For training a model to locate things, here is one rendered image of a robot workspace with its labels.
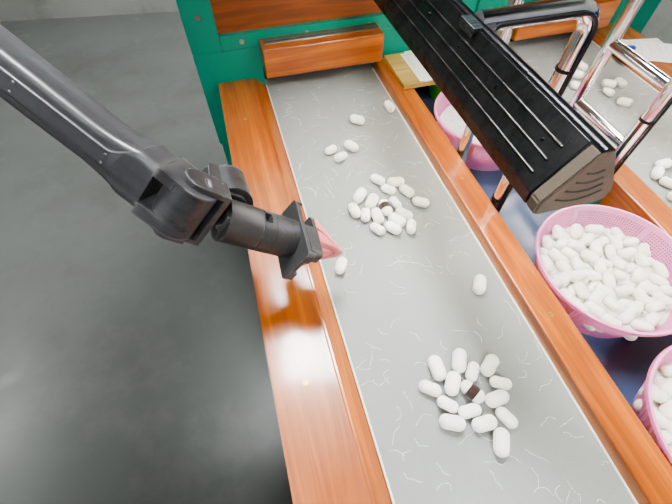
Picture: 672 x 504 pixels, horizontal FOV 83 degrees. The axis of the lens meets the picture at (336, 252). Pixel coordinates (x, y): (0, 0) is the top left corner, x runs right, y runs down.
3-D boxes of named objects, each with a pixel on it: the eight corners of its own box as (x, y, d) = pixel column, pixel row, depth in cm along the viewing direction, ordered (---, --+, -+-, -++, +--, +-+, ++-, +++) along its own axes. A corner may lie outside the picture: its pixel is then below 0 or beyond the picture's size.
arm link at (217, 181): (150, 236, 44) (187, 181, 41) (147, 179, 51) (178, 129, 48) (239, 262, 52) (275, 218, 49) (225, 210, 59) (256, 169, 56)
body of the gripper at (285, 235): (304, 202, 57) (262, 186, 52) (320, 256, 51) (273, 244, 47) (281, 228, 60) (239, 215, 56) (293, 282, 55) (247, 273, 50)
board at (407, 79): (403, 90, 95) (404, 85, 94) (383, 59, 104) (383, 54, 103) (520, 70, 100) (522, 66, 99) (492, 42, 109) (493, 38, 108)
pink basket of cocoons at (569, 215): (613, 388, 63) (652, 370, 55) (487, 277, 75) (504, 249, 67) (691, 301, 72) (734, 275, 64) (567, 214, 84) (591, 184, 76)
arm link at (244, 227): (206, 248, 47) (227, 214, 44) (200, 213, 51) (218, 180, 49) (256, 259, 51) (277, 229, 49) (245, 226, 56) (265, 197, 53)
